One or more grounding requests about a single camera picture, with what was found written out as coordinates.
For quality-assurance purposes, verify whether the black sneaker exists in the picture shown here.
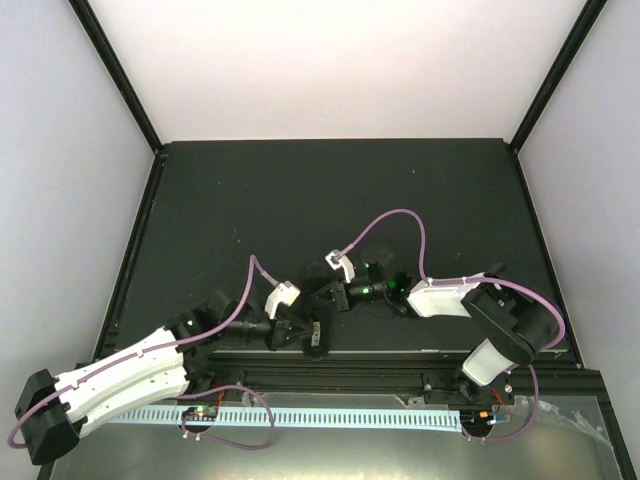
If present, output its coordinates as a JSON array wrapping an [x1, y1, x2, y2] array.
[[300, 262, 333, 361]]

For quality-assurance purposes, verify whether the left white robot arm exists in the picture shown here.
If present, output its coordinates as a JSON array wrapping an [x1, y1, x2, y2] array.
[[8, 292, 321, 466]]

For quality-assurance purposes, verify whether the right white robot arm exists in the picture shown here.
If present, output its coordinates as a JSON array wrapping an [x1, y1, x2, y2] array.
[[311, 262, 566, 403]]

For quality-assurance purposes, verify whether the left small circuit board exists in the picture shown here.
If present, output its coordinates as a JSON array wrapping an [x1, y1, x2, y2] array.
[[182, 405, 218, 421]]

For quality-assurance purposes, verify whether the small circuit board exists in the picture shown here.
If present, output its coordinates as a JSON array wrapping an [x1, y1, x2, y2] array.
[[460, 410, 510, 425], [182, 405, 218, 421]]

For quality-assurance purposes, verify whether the right small circuit board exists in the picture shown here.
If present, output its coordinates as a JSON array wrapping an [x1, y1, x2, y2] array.
[[460, 410, 510, 425]]

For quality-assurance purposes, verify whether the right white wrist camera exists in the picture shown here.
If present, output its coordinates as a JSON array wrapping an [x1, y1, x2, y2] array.
[[325, 250, 355, 284]]

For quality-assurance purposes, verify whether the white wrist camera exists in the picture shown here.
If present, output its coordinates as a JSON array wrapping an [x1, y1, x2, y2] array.
[[264, 281, 300, 320], [325, 250, 355, 284]]

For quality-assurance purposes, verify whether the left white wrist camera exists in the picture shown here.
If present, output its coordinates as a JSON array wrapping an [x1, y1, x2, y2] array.
[[264, 281, 300, 320]]

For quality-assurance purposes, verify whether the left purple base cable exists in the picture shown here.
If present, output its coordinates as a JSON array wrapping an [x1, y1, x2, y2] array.
[[179, 382, 277, 450]]

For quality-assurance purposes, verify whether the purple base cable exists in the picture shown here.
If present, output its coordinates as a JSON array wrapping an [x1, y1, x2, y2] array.
[[460, 367, 540, 445], [179, 382, 277, 450]]

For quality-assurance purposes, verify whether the white slotted cable duct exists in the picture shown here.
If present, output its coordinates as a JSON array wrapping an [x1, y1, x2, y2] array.
[[111, 405, 462, 433]]

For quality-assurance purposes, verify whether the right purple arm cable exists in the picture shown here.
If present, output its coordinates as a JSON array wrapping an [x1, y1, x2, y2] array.
[[344, 208, 566, 351]]

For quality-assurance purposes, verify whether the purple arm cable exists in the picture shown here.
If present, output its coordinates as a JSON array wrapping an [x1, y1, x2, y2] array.
[[344, 208, 566, 351], [8, 254, 281, 451]]

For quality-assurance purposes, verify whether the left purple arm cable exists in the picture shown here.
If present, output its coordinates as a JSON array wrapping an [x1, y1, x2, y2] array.
[[8, 254, 281, 451]]

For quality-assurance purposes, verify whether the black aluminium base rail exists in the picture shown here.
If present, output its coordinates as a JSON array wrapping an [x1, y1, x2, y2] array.
[[194, 349, 481, 401]]

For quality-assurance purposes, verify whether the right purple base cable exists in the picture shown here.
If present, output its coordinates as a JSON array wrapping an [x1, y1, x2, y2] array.
[[460, 367, 540, 445]]

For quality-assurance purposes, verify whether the left black frame post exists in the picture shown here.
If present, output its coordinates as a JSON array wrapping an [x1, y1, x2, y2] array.
[[68, 0, 163, 154]]

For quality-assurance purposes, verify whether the black frame post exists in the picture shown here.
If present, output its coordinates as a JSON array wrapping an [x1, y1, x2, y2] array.
[[509, 0, 608, 155], [68, 0, 163, 154]]

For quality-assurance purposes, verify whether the right black frame post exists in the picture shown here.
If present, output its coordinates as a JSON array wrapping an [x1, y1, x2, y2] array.
[[509, 0, 608, 155]]

